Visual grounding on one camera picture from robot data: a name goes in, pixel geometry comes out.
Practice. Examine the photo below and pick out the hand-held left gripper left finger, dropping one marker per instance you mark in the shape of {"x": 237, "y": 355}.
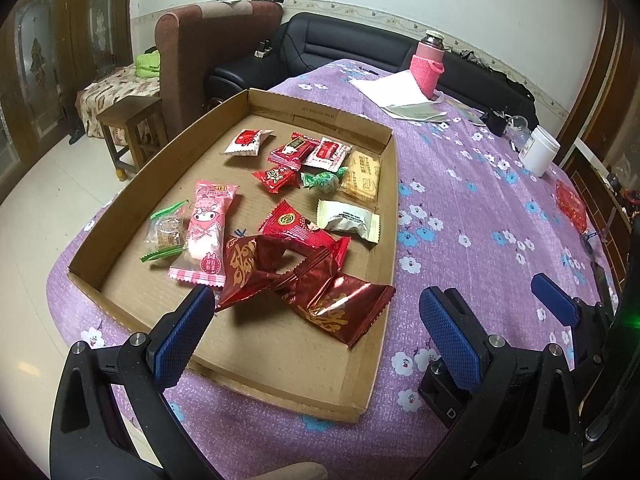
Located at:
{"x": 182, "y": 335}

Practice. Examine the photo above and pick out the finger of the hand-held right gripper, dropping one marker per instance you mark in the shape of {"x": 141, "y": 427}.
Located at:
{"x": 555, "y": 297}
{"x": 442, "y": 397}

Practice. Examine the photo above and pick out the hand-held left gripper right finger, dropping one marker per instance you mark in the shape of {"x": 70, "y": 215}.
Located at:
{"x": 452, "y": 340}

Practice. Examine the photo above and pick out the shallow cardboard box tray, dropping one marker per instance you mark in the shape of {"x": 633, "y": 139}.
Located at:
{"x": 270, "y": 355}

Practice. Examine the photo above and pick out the dark red foil snack packet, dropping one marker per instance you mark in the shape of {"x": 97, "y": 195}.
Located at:
{"x": 245, "y": 270}
{"x": 335, "y": 310}

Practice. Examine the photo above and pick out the clear green-edged cake packet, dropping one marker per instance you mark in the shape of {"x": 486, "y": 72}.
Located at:
{"x": 165, "y": 232}

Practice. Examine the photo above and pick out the pink cartoon snack packet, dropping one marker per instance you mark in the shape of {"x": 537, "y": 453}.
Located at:
{"x": 207, "y": 232}

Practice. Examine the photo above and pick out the red packet with face print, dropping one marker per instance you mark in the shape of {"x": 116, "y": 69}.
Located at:
{"x": 297, "y": 225}

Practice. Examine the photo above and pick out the white silver snack packet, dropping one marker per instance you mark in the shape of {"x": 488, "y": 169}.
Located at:
{"x": 348, "y": 218}

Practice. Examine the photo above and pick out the small red candy packet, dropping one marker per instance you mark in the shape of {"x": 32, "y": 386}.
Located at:
{"x": 274, "y": 178}

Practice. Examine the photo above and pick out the beige biscuit packet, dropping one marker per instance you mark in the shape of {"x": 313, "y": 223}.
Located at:
{"x": 361, "y": 177}

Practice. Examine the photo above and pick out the white red candy packet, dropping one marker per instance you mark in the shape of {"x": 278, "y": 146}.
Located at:
{"x": 248, "y": 141}

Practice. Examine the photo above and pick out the green candy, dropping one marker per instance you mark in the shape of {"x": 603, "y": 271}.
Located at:
{"x": 320, "y": 180}

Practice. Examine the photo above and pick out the red rectangular snack packet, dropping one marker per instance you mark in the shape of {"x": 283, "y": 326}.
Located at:
{"x": 291, "y": 150}

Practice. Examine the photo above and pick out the red plastic bag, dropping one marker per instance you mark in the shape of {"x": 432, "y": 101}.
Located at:
{"x": 571, "y": 205}

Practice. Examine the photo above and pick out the wooden sideboard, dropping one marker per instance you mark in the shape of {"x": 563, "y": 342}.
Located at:
{"x": 597, "y": 200}

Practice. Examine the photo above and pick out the white plastic jar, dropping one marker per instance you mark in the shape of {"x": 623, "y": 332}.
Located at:
{"x": 537, "y": 152}

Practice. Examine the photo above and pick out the black key bunch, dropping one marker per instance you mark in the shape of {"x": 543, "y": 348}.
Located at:
{"x": 496, "y": 121}

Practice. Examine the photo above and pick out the grey green envelope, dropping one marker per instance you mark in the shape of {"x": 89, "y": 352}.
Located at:
{"x": 420, "y": 112}

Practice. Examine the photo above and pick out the wooden door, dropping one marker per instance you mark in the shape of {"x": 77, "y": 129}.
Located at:
{"x": 612, "y": 60}

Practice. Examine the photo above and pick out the brown patterned cloth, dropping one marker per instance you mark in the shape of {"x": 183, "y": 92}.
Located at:
{"x": 115, "y": 90}

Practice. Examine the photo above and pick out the white paper sheets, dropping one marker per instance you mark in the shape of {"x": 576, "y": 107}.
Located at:
{"x": 395, "y": 87}

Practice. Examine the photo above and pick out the pink sleeved bottle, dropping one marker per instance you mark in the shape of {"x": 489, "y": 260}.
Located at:
{"x": 426, "y": 67}

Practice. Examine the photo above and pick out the green cloth bundle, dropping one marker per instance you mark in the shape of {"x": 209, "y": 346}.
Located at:
{"x": 148, "y": 65}

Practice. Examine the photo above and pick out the brown armchair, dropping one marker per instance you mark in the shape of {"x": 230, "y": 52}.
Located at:
{"x": 185, "y": 50}

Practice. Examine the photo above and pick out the wooden glass-door cabinet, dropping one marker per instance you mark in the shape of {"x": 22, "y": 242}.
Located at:
{"x": 50, "y": 60}

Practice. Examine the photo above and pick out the black leather sofa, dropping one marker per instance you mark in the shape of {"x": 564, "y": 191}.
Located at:
{"x": 350, "y": 40}

